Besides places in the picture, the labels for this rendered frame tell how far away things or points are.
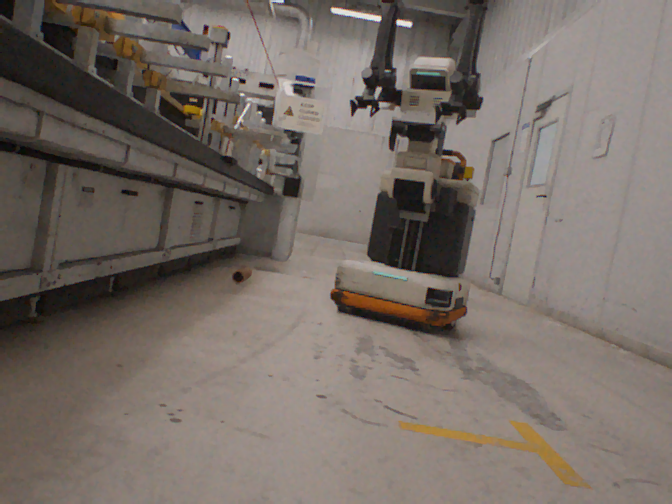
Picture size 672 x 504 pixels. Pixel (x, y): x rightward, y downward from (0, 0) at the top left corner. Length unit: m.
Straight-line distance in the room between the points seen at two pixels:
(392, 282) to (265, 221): 3.05
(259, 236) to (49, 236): 4.04
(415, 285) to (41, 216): 1.74
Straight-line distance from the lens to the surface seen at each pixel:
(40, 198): 1.91
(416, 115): 3.03
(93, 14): 1.48
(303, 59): 10.03
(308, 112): 5.71
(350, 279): 2.99
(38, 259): 1.93
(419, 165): 3.00
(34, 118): 1.35
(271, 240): 5.79
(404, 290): 2.90
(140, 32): 1.51
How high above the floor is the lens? 0.47
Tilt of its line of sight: 3 degrees down
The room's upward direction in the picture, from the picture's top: 10 degrees clockwise
